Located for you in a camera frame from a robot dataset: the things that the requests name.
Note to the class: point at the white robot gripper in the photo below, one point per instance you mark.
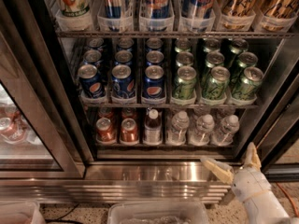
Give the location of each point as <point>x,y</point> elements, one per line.
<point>249,183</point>

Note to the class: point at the clear water bottle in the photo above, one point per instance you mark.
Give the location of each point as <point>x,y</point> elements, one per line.
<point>199,133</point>
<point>223,135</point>
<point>176,132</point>

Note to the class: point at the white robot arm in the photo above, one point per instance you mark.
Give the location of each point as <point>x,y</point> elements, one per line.
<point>265,208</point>

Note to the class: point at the open fridge door right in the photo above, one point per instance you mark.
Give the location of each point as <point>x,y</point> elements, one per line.
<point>278,147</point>

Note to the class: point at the brown drink bottle white cap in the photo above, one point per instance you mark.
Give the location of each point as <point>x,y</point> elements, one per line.
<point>152,128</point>

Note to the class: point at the glass fridge door left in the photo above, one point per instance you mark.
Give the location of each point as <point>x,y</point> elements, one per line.
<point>34,140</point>

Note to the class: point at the green soda can front right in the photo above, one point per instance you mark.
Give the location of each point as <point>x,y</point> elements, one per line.
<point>247,84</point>

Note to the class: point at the green soda can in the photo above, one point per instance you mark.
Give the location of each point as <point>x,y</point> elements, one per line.
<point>247,84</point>
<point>184,83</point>
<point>216,83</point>

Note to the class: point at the green soda can front middle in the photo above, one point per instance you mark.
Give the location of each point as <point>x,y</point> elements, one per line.
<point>216,83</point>

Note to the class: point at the green soda can front left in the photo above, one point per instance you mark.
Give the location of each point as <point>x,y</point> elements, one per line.
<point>184,83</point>

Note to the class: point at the clear plastic bin centre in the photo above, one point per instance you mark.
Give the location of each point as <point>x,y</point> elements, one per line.
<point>158,212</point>

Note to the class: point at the clear plastic bin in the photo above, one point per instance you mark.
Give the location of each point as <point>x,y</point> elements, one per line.
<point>20,213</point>
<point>158,212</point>

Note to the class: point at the red soda can front right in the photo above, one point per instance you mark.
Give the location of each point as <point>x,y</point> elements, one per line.
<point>129,131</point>

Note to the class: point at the red soda can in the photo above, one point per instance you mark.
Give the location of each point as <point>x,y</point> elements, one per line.
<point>129,131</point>
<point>105,130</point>

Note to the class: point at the blue Pepsi can front right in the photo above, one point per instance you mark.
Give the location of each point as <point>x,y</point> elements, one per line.
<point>153,82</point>

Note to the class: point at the blue pepsi can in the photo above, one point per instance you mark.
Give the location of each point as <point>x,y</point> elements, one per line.
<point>153,82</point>
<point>90,81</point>
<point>123,82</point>

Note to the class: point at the red soda can front left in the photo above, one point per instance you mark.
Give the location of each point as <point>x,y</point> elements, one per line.
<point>105,130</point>

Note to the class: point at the blue Pepsi can front middle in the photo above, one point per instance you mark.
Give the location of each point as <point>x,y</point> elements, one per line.
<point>123,82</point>

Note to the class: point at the gold can right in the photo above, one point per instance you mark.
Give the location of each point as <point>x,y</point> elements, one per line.
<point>280,9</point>

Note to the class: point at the blue Pepsi can front left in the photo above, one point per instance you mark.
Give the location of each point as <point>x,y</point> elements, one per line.
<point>90,81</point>

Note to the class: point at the Red Bull can right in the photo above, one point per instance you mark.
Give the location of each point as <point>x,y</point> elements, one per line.
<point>197,9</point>

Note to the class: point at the red bull can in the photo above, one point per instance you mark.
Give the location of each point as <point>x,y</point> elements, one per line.
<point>197,9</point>
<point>116,9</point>
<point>156,9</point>

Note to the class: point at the Red Bull can middle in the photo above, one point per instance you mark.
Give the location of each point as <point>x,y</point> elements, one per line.
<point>156,9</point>

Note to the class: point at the Red Bull can left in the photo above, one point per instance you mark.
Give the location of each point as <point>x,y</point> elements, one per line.
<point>116,9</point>

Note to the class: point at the clear plastic bin left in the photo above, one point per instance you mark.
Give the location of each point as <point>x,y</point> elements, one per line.
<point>20,213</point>

